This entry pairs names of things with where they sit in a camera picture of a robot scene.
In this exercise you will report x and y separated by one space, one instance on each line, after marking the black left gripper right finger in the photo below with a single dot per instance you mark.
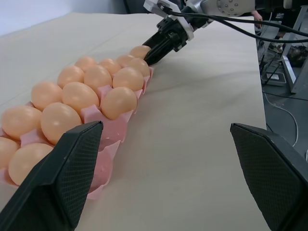
272 173

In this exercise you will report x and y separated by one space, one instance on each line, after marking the grey metal frame stand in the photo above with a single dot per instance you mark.
290 72

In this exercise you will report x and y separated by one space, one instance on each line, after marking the bystander bare hand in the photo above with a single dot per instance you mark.
258 17

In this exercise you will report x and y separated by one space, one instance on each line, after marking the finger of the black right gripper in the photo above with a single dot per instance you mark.
160 39
160 54

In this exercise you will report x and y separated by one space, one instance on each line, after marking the light brown egg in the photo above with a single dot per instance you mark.
127 78
125 59
109 65
97 77
139 67
26 163
139 51
79 96
119 102
45 95
71 75
59 121
20 121
85 62

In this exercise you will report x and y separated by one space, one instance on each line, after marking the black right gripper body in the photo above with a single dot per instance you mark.
179 39

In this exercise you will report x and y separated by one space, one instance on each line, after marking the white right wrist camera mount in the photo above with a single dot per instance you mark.
156 6

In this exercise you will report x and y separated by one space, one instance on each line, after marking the dark bag on floor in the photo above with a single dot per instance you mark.
295 55

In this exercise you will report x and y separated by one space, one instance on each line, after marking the black flat floor scale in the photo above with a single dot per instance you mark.
273 78

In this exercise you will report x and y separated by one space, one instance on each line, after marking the pink egg tray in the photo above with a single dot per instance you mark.
113 130

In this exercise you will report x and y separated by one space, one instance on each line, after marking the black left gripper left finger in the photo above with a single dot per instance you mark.
48 183

